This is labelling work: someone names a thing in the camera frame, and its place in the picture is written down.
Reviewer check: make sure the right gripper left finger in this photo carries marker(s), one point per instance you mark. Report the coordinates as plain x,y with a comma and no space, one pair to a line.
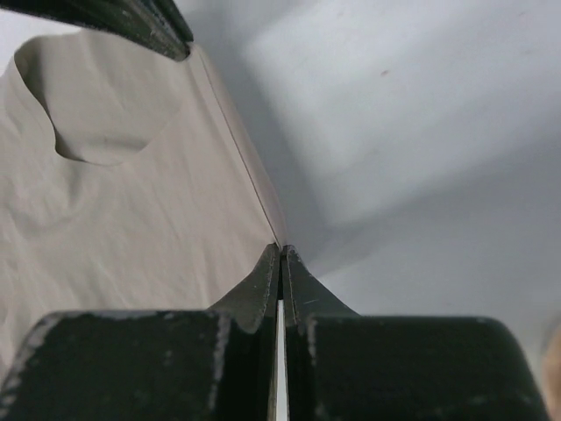
213,364

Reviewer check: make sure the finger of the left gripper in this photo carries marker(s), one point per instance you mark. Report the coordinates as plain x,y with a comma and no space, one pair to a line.
117,17
165,20

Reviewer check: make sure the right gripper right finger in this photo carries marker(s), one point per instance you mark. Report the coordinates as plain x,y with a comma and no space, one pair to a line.
345,366

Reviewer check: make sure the grey underwear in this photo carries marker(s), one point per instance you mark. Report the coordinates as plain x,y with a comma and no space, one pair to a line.
128,181

